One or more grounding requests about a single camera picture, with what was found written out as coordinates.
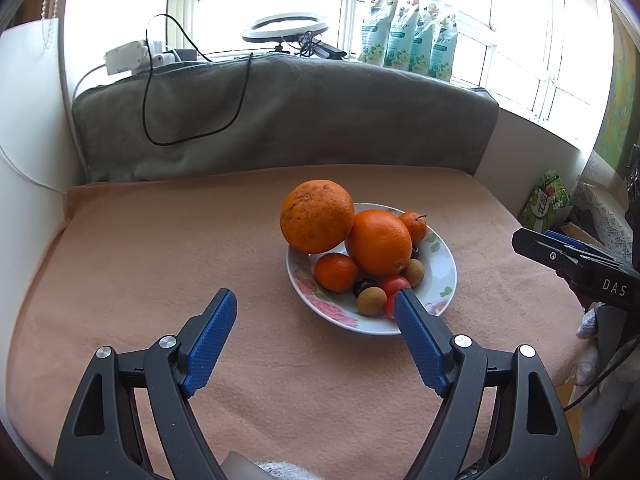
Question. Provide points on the floral refill pouch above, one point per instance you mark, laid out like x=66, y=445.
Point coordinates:
x=425, y=42
x=445, y=50
x=375, y=30
x=402, y=35

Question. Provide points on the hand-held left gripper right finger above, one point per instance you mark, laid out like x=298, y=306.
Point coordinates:
x=420, y=345

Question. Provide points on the red tomato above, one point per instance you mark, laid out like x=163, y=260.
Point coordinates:
x=395, y=285

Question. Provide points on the small mandarin with stem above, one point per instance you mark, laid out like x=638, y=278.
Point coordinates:
x=414, y=226

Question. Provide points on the stemless mandarin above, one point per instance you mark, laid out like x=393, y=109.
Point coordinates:
x=335, y=273

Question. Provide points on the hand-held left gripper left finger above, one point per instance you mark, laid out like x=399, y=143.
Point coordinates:
x=210, y=345

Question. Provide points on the grey blanket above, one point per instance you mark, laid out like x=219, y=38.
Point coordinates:
x=325, y=120

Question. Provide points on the white board panel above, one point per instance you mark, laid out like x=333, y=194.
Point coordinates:
x=30, y=110

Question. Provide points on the white plug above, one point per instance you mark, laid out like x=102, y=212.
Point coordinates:
x=160, y=52

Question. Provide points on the green snack packet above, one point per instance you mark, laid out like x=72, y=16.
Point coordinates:
x=545, y=202

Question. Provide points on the person's right hand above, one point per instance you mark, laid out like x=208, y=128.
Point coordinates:
x=586, y=365

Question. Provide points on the brown kiwi berry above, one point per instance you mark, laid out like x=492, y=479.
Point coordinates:
x=413, y=272
x=371, y=301

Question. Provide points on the white floral plate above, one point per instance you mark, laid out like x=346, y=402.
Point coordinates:
x=440, y=270

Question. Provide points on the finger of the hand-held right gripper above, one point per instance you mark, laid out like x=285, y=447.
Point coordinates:
x=542, y=250
x=575, y=244

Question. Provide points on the white window frame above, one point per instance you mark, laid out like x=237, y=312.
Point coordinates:
x=520, y=60

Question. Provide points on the speckled rough orange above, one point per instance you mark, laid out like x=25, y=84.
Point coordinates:
x=316, y=216

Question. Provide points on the small cherry tomato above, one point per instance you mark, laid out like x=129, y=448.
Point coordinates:
x=390, y=307

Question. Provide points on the brown kiwi berry front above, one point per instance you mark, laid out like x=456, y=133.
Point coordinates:
x=371, y=301

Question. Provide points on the person's left hand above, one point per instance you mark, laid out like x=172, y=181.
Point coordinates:
x=290, y=471

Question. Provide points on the large smooth orange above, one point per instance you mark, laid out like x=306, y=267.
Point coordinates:
x=379, y=242

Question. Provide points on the white lace patterned box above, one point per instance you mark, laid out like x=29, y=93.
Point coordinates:
x=605, y=215

